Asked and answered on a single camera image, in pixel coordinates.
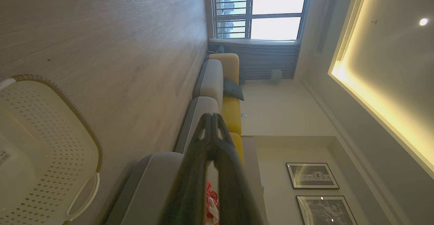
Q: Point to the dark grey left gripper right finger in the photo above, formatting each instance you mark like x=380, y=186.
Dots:
x=234, y=191

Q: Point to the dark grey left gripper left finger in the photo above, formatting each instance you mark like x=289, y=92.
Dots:
x=191, y=184

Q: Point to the red knitted garment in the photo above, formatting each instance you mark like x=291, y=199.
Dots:
x=212, y=198

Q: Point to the cream perforated laundry basket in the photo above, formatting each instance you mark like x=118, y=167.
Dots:
x=40, y=143

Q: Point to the framed black-and-white picture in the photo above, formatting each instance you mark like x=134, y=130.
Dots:
x=325, y=211
x=312, y=176

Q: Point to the large teal cushion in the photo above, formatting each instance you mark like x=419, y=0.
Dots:
x=233, y=89

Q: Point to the yellow and grey sectional sofa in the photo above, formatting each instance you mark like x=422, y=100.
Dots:
x=210, y=79

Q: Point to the grey-brown curtain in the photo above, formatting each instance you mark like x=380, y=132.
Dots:
x=264, y=60

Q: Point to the small teal cushion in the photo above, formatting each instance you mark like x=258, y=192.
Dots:
x=220, y=49

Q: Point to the window with metal railing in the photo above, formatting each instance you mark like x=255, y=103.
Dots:
x=274, y=8

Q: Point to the long ceiling air vent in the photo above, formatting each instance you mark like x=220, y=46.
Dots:
x=352, y=18

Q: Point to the round ceiling spotlight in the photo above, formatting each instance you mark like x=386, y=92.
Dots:
x=423, y=21

